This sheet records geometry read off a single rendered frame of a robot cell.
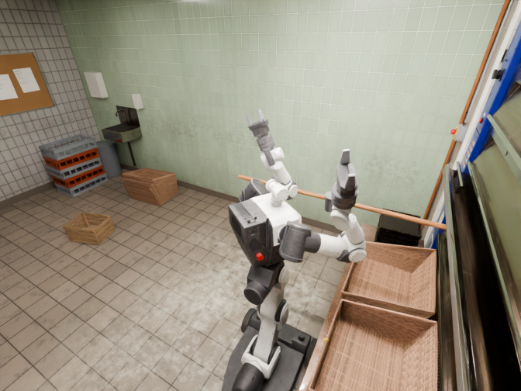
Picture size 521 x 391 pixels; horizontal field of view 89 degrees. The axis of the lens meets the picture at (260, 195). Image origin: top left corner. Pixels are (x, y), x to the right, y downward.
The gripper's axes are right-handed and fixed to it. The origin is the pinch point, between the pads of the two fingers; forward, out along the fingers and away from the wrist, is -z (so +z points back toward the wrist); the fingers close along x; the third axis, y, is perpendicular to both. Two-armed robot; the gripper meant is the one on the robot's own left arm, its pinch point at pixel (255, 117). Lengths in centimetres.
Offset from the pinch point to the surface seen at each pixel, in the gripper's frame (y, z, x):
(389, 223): -63, 119, 30
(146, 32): -136, -116, -217
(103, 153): -73, -11, -386
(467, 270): 31, 65, 84
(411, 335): 16, 134, 54
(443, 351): 35, 109, 73
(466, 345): 63, 58, 85
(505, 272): 34, 62, 94
